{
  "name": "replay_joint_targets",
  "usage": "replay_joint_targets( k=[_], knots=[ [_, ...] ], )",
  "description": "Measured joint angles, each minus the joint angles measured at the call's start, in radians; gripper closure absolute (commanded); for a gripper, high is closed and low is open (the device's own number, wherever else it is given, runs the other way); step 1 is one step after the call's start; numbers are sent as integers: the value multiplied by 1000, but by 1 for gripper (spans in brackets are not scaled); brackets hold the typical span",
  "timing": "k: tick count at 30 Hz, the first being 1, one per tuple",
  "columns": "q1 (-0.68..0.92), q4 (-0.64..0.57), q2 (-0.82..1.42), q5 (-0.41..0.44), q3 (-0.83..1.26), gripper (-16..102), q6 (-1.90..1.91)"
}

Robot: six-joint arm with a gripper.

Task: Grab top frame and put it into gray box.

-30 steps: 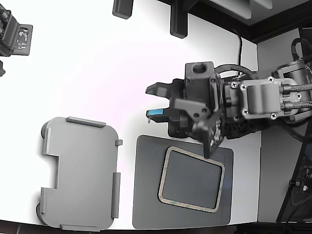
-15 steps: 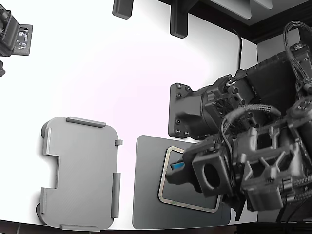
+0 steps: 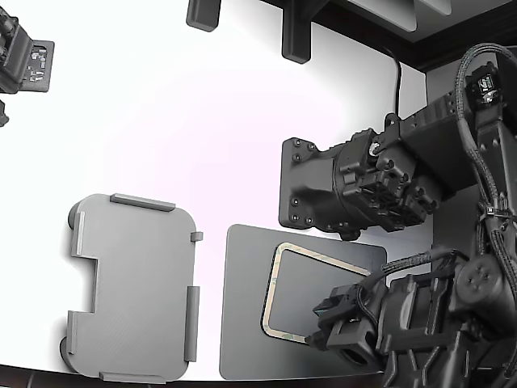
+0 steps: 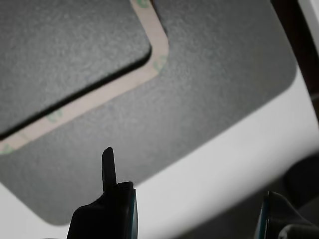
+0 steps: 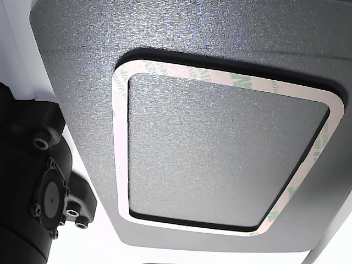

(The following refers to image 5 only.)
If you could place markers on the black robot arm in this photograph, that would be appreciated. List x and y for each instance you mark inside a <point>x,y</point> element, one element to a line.
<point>22,165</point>

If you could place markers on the dark gray flat mat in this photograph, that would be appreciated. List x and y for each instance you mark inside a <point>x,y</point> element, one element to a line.
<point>82,110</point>

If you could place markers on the beige adhesive liner frame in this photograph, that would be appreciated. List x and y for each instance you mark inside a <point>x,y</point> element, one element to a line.
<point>120,137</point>

